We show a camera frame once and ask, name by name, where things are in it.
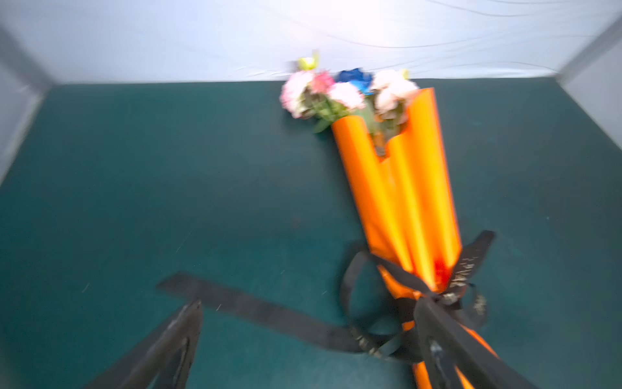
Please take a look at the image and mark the peach fake flower spray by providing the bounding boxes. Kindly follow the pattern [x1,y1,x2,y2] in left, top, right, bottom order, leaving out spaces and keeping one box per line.
[370,70,420,125]

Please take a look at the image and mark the orange wrapping paper sheet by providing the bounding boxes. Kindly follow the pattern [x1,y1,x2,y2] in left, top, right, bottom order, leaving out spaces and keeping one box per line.
[329,87,499,389]

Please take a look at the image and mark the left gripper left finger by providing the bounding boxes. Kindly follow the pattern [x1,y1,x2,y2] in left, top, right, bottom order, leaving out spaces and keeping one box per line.
[85,300,203,388]

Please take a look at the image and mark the magenta fake rose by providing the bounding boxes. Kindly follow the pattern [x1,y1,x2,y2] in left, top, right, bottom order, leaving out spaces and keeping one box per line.
[310,71,335,95]

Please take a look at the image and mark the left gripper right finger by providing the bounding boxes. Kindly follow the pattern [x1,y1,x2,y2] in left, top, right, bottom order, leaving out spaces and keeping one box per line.
[414,298,535,389]

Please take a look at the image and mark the black strap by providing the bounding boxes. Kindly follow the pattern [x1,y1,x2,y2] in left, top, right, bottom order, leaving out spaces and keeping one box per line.
[156,229,497,365]

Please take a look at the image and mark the pink fake flower spray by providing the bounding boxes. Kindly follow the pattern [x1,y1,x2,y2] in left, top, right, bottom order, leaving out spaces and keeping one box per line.
[280,50,366,133]

